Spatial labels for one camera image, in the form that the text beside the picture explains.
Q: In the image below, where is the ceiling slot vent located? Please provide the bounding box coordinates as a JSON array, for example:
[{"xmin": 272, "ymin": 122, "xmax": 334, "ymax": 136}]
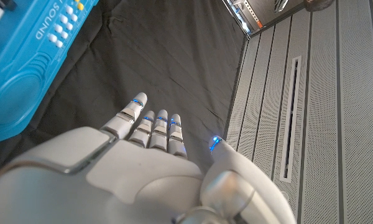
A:
[{"xmin": 279, "ymin": 55, "xmax": 302, "ymax": 184}]

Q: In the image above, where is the blue toy piano keyboard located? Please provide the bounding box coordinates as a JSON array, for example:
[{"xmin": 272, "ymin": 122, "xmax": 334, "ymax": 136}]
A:
[{"xmin": 0, "ymin": 0, "xmax": 99, "ymax": 146}]

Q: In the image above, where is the black backdrop curtain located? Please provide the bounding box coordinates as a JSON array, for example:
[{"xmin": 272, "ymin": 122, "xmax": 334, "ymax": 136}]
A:
[{"xmin": 0, "ymin": 0, "xmax": 248, "ymax": 184}]

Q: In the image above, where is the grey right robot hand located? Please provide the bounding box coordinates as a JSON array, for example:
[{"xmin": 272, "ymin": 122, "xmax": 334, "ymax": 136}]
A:
[{"xmin": 0, "ymin": 91, "xmax": 298, "ymax": 224}]

